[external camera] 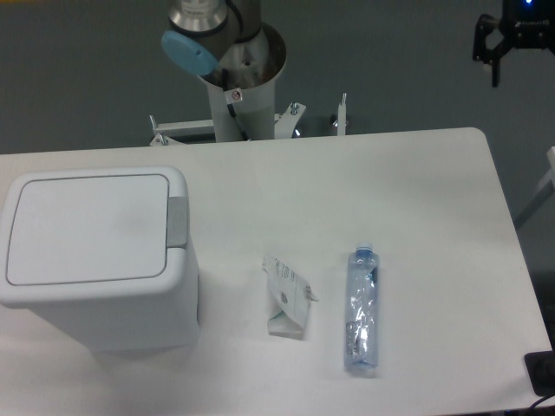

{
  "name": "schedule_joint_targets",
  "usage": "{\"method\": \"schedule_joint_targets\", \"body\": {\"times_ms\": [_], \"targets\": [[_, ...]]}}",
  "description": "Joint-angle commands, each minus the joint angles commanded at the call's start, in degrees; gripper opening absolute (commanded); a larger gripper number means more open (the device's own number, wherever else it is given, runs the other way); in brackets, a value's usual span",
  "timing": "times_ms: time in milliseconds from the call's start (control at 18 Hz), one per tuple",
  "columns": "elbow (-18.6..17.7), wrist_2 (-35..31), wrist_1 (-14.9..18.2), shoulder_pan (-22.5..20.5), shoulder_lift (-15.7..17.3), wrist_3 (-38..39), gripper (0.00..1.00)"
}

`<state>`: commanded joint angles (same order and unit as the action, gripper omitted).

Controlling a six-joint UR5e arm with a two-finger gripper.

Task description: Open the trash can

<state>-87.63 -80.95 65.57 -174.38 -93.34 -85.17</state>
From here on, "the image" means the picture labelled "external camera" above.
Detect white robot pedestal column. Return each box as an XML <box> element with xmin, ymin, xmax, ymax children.
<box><xmin>200</xmin><ymin>23</ymin><xmax>286</xmax><ymax>142</ymax></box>

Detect crushed white milk carton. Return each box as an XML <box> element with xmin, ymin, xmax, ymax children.
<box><xmin>262</xmin><ymin>254</ymin><xmax>319</xmax><ymax>340</ymax></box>

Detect white metal base frame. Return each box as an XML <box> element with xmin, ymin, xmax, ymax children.
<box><xmin>149</xmin><ymin>92</ymin><xmax>349</xmax><ymax>146</ymax></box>

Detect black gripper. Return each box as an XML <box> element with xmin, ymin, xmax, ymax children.
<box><xmin>472</xmin><ymin>0</ymin><xmax>554</xmax><ymax>88</ymax></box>

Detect black device at table corner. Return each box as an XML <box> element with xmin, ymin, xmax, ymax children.
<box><xmin>524</xmin><ymin>350</ymin><xmax>554</xmax><ymax>396</ymax></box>

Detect black cable on pedestal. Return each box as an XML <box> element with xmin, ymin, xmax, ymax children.
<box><xmin>222</xmin><ymin>68</ymin><xmax>251</xmax><ymax>142</ymax></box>

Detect white plastic trash can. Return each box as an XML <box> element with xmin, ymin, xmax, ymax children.
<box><xmin>1</xmin><ymin>166</ymin><xmax>199</xmax><ymax>351</ymax></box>

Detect white frame at right edge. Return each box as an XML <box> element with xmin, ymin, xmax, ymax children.
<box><xmin>513</xmin><ymin>146</ymin><xmax>554</xmax><ymax>230</ymax></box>

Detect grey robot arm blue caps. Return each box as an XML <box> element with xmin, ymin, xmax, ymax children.
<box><xmin>161</xmin><ymin>1</ymin><xmax>554</xmax><ymax>90</ymax></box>

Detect clear plastic water bottle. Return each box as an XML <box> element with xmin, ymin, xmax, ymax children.
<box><xmin>343</xmin><ymin>243</ymin><xmax>379</xmax><ymax>376</ymax></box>

